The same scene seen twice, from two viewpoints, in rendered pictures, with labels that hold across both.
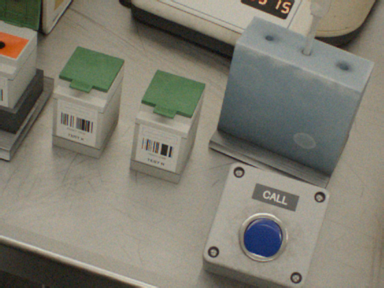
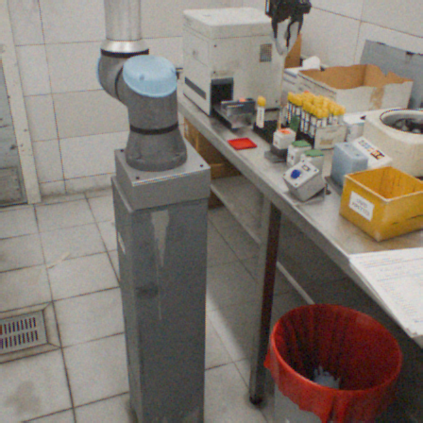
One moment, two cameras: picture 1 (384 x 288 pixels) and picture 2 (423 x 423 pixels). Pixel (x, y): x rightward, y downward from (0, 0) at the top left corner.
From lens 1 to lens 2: 0.99 m
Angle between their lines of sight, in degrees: 49
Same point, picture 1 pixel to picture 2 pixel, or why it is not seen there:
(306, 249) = (302, 179)
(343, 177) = not seen: hidden behind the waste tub
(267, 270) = (291, 181)
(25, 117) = (283, 155)
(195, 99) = (316, 155)
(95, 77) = (298, 144)
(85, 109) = (293, 151)
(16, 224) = (260, 170)
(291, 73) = (342, 153)
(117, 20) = not seen: hidden behind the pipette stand
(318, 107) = (346, 165)
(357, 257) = (331, 207)
